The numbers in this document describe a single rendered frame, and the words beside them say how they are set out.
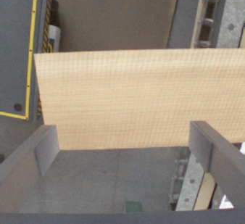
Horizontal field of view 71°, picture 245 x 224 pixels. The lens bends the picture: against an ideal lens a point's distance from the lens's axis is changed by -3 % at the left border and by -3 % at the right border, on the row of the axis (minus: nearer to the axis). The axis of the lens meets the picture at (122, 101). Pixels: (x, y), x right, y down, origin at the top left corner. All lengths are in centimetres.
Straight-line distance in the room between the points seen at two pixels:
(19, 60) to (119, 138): 71
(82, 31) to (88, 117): 91
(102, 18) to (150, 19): 28
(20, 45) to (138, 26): 63
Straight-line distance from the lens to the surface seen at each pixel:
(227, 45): 35
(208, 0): 65
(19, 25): 91
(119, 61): 25
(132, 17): 113
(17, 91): 95
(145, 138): 28
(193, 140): 17
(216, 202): 46
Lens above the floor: 113
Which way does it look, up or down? 74 degrees down
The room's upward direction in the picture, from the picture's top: 179 degrees clockwise
